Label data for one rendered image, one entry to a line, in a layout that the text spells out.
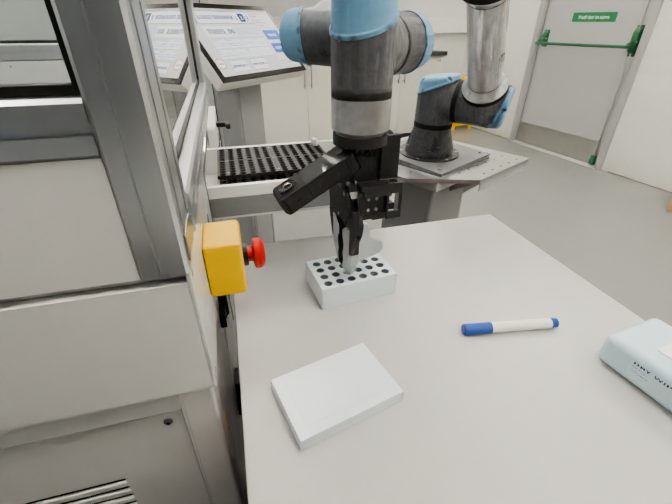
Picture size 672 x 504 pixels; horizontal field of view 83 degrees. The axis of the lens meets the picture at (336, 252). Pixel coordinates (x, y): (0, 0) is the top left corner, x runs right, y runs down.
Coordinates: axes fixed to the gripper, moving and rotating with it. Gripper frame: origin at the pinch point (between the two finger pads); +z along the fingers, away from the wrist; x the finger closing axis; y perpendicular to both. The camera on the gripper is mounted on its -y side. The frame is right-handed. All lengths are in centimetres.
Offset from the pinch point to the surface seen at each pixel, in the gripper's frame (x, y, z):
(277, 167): 23.2, -4.3, -8.8
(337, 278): -1.2, -1.4, 1.4
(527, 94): 287, 326, 32
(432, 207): 45, 48, 17
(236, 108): 120, 1, -3
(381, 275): -2.9, 5.2, 1.4
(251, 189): 17.9, -10.3, -7.2
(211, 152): 42.4, -14.9, -7.5
